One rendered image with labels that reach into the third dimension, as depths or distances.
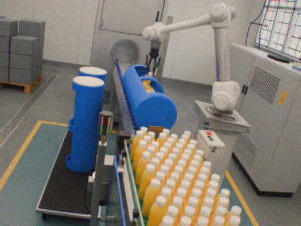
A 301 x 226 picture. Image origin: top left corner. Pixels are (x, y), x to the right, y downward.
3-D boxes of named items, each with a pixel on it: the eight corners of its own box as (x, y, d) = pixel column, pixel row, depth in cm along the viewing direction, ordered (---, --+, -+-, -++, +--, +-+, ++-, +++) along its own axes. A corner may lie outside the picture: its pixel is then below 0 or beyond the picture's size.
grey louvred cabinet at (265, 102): (233, 125, 521) (255, 48, 470) (292, 198, 322) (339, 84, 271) (205, 122, 513) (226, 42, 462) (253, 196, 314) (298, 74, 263)
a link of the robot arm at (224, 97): (236, 108, 211) (232, 114, 192) (216, 107, 218) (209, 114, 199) (232, 3, 197) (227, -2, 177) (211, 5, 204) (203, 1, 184)
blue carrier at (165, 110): (150, 95, 276) (155, 66, 266) (173, 136, 197) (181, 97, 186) (121, 92, 270) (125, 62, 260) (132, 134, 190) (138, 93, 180)
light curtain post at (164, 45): (145, 152, 367) (172, 16, 308) (146, 155, 362) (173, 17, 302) (140, 152, 366) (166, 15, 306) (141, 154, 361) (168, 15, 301)
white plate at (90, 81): (98, 76, 273) (98, 77, 273) (70, 75, 259) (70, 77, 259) (108, 85, 251) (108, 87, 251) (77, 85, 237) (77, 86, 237)
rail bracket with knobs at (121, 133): (130, 145, 185) (132, 131, 182) (131, 151, 179) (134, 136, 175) (114, 144, 183) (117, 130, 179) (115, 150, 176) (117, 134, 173)
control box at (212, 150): (209, 144, 184) (213, 130, 180) (220, 161, 166) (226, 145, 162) (195, 143, 182) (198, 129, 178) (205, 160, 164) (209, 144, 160)
